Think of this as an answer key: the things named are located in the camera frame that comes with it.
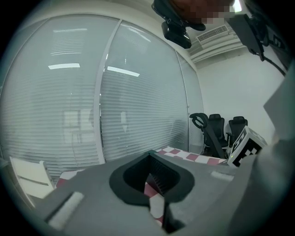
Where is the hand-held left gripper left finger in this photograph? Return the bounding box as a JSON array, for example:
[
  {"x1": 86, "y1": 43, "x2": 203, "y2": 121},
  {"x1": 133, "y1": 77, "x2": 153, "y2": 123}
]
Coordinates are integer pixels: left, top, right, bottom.
[{"x1": 43, "y1": 150, "x2": 167, "y2": 236}]

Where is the black neck strap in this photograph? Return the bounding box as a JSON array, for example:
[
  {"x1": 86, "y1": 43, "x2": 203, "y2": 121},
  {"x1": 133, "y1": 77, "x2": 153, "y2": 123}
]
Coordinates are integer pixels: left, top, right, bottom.
[{"x1": 264, "y1": 21, "x2": 289, "y2": 53}]

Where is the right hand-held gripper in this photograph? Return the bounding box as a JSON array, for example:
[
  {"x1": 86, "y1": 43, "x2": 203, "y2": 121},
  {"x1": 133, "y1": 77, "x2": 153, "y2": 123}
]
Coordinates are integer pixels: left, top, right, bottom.
[{"x1": 227, "y1": 125, "x2": 268, "y2": 167}]

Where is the person's head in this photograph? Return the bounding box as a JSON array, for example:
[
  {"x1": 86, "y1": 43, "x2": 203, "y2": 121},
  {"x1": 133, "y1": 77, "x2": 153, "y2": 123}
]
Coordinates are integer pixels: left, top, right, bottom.
[{"x1": 170, "y1": 0, "x2": 234, "y2": 25}]

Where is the white air conditioner vent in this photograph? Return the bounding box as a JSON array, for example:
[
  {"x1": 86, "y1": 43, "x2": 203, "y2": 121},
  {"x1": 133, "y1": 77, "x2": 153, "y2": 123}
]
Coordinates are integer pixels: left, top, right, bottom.
[{"x1": 187, "y1": 24, "x2": 249, "y2": 65}]

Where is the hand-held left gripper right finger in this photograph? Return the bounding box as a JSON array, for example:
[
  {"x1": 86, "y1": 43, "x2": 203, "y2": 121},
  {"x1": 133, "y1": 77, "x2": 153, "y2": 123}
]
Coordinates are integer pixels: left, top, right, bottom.
[{"x1": 147, "y1": 150, "x2": 254, "y2": 236}]

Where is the black office chair with headrest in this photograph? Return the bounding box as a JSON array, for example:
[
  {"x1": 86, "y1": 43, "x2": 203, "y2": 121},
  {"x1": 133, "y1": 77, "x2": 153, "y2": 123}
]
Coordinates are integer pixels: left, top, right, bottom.
[{"x1": 189, "y1": 112, "x2": 228, "y2": 159}]

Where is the black head-mounted camera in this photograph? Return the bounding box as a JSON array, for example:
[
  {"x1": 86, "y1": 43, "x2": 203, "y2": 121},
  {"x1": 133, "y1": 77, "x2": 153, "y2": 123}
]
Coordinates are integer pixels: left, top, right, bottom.
[{"x1": 151, "y1": 0, "x2": 206, "y2": 49}]

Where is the black cable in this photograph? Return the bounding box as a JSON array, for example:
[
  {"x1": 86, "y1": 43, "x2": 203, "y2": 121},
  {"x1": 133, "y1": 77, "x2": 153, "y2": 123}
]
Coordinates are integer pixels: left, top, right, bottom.
[{"x1": 260, "y1": 52, "x2": 288, "y2": 77}]

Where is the person's grey shirt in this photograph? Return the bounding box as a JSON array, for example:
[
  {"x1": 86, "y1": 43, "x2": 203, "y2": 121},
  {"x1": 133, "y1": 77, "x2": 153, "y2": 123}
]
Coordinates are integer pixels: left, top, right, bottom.
[{"x1": 230, "y1": 76, "x2": 295, "y2": 236}]

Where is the white wooden chair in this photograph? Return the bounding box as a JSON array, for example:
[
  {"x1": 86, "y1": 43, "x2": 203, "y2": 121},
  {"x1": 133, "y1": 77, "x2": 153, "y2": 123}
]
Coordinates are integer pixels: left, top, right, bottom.
[{"x1": 8, "y1": 156, "x2": 56, "y2": 201}]

